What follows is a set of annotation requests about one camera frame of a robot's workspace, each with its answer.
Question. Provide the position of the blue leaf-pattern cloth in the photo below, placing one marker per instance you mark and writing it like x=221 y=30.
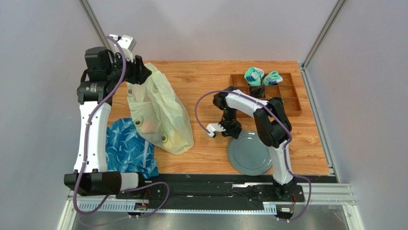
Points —
x=127 y=152

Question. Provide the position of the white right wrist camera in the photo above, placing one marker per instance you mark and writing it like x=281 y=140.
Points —
x=213 y=129

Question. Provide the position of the teal white sock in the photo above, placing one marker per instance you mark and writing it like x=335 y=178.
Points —
x=272 y=78
x=254 y=76

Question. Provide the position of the grey round plate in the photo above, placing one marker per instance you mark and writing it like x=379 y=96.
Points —
x=248 y=155

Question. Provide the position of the black rolled sock upper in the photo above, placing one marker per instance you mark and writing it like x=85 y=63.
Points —
x=257 y=91

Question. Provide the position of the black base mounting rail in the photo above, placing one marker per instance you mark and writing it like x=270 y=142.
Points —
x=224 y=191

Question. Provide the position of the teal white sock left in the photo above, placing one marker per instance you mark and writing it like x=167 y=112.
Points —
x=254 y=76

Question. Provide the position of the teal white sock right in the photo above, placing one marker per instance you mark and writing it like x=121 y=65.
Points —
x=272 y=78

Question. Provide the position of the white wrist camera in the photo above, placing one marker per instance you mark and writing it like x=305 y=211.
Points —
x=213 y=129
x=127 y=43

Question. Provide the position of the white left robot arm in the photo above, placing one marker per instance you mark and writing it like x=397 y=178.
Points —
x=105 y=70

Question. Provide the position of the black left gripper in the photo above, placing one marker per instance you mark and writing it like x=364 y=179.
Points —
x=139 y=73

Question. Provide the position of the brown compartment tray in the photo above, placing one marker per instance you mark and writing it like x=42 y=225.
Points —
x=286 y=90

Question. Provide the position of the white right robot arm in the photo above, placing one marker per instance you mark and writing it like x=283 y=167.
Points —
x=260 y=132

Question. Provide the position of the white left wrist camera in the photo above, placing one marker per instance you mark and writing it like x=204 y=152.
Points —
x=127 y=43

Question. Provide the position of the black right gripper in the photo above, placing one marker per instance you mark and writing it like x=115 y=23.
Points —
x=231 y=129

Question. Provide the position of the pale yellow plastic bag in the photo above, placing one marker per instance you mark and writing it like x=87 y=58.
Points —
x=158 y=114

